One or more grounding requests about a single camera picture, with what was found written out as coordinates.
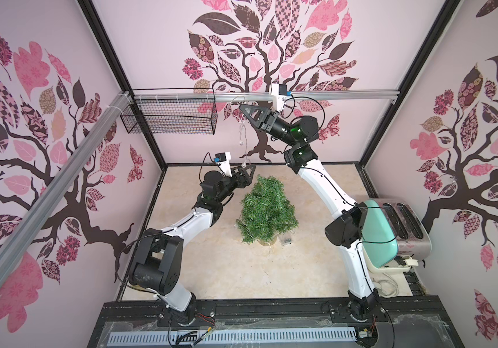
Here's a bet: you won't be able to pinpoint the black base frame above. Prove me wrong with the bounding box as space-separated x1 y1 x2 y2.
87 296 463 347

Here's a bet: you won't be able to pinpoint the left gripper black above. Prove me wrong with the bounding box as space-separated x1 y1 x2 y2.
216 164 256 203

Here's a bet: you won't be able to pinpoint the white toaster power cord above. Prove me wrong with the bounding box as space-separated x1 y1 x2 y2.
372 256 419 299

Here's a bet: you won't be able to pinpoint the black wire basket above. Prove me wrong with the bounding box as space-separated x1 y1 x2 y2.
121 87 218 135

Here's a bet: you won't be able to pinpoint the back aluminium rail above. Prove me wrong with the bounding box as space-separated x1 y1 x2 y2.
134 90 400 102

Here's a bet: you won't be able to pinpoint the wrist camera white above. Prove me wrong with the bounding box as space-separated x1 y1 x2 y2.
213 152 232 177
269 84 292 113

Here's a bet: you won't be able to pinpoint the small green christmas tree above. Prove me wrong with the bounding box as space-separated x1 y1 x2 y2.
236 175 299 244

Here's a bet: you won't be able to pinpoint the mint green toaster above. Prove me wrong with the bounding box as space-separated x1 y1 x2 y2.
362 199 432 273

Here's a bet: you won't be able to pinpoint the white slotted cable duct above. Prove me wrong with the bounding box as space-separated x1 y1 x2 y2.
105 327 357 347

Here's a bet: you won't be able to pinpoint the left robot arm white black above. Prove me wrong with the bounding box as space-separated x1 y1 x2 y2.
121 162 256 326

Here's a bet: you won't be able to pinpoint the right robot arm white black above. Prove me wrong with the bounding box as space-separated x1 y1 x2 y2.
240 104 395 322

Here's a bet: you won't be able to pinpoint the clear string lights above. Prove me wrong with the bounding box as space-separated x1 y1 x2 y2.
235 101 298 242

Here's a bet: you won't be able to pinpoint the left aluminium rail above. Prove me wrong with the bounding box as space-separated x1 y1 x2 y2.
0 91 131 287

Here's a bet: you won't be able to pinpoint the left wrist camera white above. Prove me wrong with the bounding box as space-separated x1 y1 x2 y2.
213 152 232 177

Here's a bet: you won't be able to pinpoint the clear battery box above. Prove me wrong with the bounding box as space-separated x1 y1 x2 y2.
279 233 293 247

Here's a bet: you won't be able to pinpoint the aluminium rail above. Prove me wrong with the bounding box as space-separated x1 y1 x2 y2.
134 90 400 102
0 91 131 287

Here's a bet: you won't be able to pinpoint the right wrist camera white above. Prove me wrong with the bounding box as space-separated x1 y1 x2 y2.
269 84 292 113

